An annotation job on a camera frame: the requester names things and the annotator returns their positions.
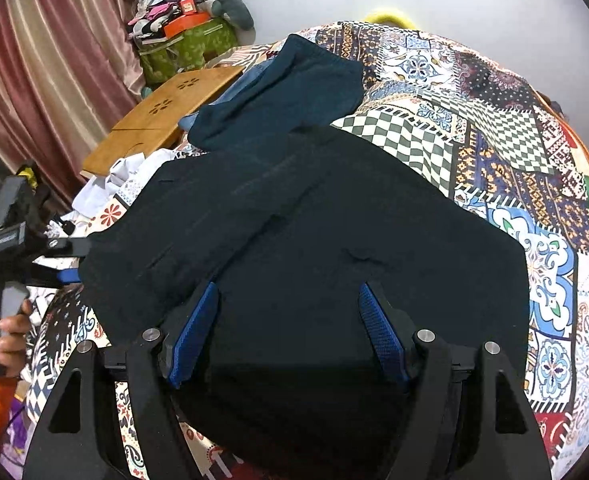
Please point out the white cloth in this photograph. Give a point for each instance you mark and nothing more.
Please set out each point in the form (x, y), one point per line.
(124, 180)

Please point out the wooden lap desk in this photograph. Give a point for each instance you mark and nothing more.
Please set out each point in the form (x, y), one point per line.
(169, 110)

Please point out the small red box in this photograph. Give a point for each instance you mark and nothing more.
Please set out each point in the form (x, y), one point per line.
(189, 5)

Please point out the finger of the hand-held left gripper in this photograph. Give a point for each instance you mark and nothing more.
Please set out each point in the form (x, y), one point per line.
(67, 277)
(69, 247)

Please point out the pile of clothes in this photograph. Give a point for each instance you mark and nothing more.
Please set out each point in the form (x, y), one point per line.
(149, 15)

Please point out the striped pink curtain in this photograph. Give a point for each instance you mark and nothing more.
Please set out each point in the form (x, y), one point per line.
(49, 60)

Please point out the dark teal pants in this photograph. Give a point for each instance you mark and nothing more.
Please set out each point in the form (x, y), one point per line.
(294, 95)

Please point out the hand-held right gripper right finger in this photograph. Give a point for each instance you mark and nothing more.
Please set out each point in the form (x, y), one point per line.
(384, 332)

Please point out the grey plush pillow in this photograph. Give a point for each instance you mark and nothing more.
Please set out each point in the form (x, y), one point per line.
(234, 5)

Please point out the green patterned storage bag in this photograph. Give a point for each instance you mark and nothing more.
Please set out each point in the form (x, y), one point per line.
(194, 50)

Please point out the yellow foam bed guard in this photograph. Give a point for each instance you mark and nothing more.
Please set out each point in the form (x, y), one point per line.
(389, 16)

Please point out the black pants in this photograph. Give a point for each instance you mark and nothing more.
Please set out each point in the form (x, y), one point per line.
(324, 260)

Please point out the blue denim cloth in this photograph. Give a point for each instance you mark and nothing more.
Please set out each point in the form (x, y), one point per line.
(234, 97)

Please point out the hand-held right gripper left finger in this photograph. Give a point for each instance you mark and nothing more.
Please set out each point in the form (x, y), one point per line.
(192, 335)

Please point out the orange box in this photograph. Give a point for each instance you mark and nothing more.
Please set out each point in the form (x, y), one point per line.
(187, 24)

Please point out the patchwork printed blanket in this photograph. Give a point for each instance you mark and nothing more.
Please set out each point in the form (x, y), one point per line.
(514, 160)

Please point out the person's left hand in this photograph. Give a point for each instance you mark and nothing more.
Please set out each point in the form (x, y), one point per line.
(13, 342)

